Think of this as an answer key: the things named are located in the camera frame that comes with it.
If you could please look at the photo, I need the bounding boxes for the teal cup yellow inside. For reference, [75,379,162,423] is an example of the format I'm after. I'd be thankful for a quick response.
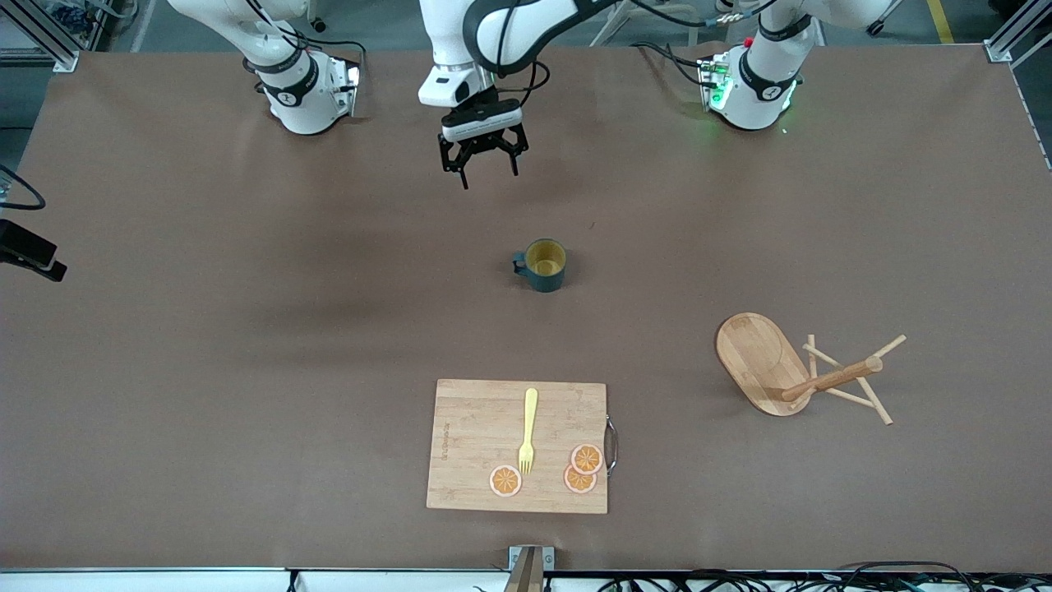
[512,238,568,294]

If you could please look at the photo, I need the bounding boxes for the grey metal stand legs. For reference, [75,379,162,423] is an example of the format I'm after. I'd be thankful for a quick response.
[590,0,701,48]

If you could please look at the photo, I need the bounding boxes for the brown table cover sheet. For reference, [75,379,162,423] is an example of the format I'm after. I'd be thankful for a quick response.
[0,43,1052,574]

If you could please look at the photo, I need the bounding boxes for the yellow plastic fork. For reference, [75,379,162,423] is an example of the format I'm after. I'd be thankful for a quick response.
[518,387,540,476]

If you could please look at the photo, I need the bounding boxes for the bamboo cutting board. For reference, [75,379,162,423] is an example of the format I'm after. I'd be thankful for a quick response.
[426,378,619,516]

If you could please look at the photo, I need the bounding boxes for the black left arm base cable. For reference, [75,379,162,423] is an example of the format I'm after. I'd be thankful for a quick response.
[630,39,709,88]

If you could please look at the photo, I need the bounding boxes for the black arm base cable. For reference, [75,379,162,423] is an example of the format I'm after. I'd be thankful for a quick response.
[242,0,368,76]
[630,39,709,88]

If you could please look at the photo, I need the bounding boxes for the black right arm base cable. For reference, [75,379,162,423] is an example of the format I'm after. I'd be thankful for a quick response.
[242,0,368,76]

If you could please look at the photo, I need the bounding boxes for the aluminium frame post with bracket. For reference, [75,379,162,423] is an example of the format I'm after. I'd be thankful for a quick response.
[984,0,1052,68]
[0,0,81,73]
[508,545,556,592]

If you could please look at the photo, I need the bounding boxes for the black tangled cable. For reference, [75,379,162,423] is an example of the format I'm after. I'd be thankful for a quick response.
[598,569,833,592]

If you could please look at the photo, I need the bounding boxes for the black arched floor cable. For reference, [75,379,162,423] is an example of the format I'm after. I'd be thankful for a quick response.
[837,561,980,592]

